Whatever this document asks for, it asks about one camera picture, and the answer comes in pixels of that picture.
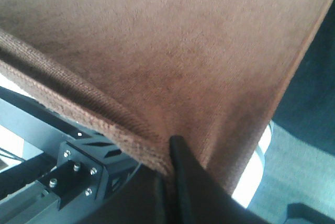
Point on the black aluminium frame bracket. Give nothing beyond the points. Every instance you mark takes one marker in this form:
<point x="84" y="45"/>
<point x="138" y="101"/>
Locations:
<point x="92" y="168"/>

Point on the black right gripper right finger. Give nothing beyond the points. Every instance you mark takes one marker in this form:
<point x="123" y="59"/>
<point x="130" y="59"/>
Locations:
<point x="200" y="199"/>

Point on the brown microfiber towel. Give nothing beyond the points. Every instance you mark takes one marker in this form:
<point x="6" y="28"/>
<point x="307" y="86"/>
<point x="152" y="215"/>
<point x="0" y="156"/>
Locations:
<point x="141" y="71"/>

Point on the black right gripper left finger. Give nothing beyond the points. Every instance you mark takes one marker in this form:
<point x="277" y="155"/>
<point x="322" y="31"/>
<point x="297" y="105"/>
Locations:
<point x="141" y="200"/>

